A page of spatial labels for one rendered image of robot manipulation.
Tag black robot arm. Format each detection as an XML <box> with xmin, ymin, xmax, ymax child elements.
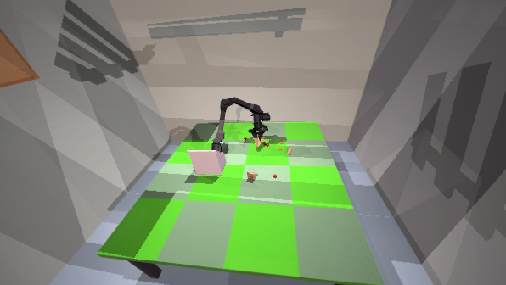
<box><xmin>211</xmin><ymin>97</ymin><xmax>270</xmax><ymax>152</ymax></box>

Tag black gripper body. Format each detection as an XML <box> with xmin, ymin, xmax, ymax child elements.
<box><xmin>248</xmin><ymin>121</ymin><xmax>268</xmax><ymax>133</ymax></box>

